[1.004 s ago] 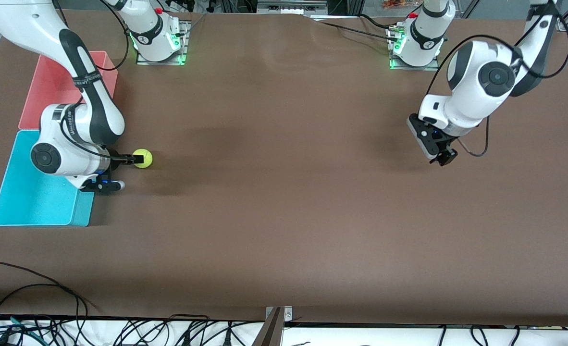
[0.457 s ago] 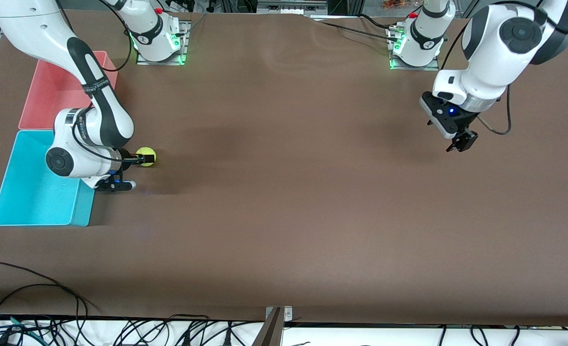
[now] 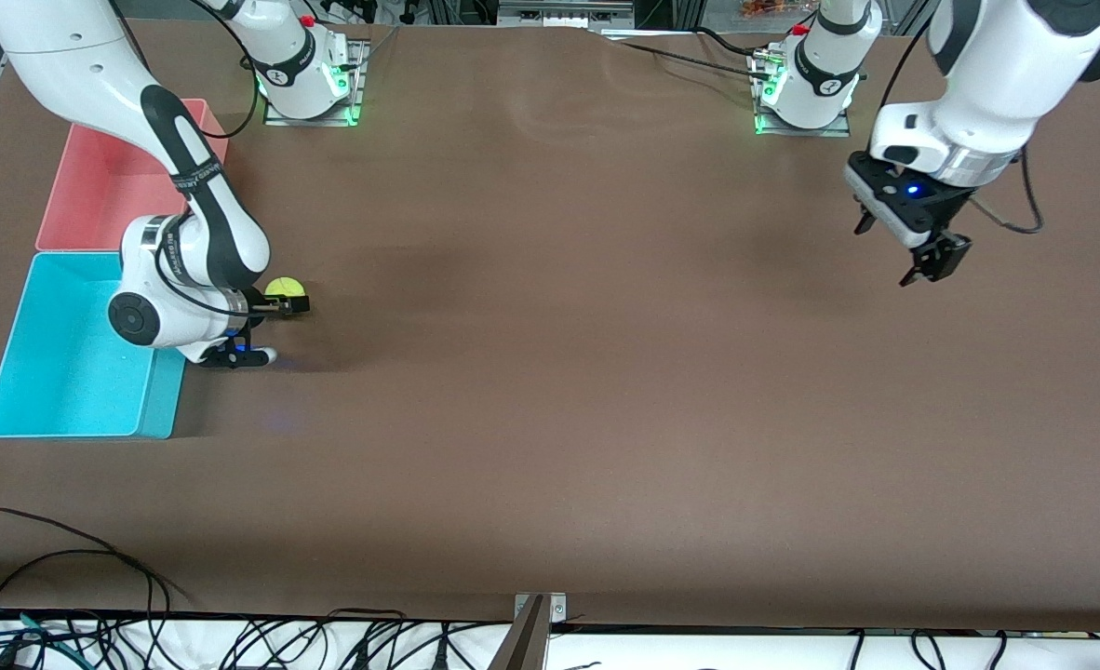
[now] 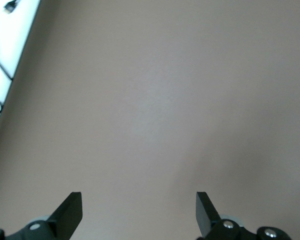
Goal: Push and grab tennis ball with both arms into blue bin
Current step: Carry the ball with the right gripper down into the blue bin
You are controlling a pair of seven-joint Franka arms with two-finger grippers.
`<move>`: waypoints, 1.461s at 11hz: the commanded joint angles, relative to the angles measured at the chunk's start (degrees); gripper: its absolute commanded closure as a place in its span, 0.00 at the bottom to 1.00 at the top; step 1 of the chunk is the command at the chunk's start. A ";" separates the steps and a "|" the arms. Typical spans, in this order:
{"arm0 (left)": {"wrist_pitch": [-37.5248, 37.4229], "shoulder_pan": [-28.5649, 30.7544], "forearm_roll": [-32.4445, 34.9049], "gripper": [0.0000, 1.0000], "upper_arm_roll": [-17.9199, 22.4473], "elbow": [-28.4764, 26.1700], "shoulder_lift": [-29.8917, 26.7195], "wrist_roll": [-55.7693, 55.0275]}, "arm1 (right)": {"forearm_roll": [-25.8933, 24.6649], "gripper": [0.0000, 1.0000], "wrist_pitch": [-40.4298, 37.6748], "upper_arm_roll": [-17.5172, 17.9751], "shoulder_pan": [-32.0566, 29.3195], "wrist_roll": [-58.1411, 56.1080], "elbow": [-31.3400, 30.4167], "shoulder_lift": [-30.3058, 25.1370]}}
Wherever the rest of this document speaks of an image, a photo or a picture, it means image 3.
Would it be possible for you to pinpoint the pink plastic bin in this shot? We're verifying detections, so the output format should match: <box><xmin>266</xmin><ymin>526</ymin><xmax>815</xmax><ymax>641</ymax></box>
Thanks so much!
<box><xmin>35</xmin><ymin>98</ymin><xmax>230</xmax><ymax>254</ymax></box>

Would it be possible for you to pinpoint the black base power cable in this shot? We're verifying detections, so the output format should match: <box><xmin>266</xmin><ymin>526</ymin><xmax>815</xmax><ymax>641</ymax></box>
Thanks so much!
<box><xmin>601</xmin><ymin>35</ymin><xmax>779</xmax><ymax>85</ymax></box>
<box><xmin>694</xmin><ymin>28</ymin><xmax>774</xmax><ymax>59</ymax></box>

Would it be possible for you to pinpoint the aluminium rail with sockets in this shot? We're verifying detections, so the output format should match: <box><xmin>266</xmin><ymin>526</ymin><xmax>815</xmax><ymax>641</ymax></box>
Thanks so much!
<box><xmin>497</xmin><ymin>0</ymin><xmax>637</xmax><ymax>29</ymax></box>

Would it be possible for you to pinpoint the blue plastic bin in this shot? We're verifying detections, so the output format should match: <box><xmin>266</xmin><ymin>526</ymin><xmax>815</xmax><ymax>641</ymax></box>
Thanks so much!
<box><xmin>0</xmin><ymin>250</ymin><xmax>188</xmax><ymax>441</ymax></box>

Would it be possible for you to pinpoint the grey metal bar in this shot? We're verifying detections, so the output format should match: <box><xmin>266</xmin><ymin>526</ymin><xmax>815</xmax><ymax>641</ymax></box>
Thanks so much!
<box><xmin>487</xmin><ymin>596</ymin><xmax>551</xmax><ymax>670</ymax></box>

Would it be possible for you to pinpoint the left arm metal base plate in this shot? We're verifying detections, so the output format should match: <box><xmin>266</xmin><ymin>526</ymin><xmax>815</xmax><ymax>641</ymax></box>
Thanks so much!
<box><xmin>753</xmin><ymin>51</ymin><xmax>853</xmax><ymax>139</ymax></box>

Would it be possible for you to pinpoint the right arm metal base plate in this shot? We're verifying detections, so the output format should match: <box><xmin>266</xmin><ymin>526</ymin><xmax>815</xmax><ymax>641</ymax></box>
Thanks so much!
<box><xmin>262</xmin><ymin>39</ymin><xmax>369</xmax><ymax>127</ymax></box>

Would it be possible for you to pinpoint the metal table edge bracket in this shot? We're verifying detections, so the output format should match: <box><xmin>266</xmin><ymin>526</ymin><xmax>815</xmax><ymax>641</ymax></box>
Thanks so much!
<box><xmin>514</xmin><ymin>593</ymin><xmax>569</xmax><ymax>624</ymax></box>

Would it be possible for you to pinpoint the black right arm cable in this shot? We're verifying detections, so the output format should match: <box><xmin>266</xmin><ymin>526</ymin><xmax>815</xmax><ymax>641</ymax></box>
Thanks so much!
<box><xmin>187</xmin><ymin>0</ymin><xmax>262</xmax><ymax>141</ymax></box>

